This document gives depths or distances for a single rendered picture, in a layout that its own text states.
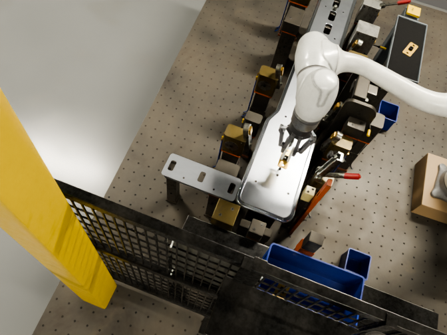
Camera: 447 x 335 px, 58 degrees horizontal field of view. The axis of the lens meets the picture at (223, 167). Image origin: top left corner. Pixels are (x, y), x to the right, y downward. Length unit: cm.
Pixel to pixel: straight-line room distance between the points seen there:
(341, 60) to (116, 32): 238
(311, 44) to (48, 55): 238
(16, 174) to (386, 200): 168
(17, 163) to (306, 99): 77
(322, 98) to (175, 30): 238
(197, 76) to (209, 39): 28
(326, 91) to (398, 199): 105
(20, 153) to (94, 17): 291
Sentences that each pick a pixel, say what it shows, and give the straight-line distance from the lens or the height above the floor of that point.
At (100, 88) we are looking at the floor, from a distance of 303.
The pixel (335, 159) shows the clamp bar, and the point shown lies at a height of 118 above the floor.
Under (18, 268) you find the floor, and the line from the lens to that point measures 255.
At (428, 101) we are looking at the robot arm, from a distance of 129.
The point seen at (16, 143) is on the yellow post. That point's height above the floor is 181.
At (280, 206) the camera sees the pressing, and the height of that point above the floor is 100.
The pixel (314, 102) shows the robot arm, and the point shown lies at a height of 148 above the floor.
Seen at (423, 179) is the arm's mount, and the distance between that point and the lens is 207.
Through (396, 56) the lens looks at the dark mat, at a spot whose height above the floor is 116.
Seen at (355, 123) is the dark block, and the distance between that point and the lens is 163.
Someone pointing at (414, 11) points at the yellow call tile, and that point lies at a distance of 215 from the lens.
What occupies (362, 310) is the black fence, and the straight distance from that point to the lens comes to 88.
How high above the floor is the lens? 234
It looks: 61 degrees down
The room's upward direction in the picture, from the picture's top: 14 degrees clockwise
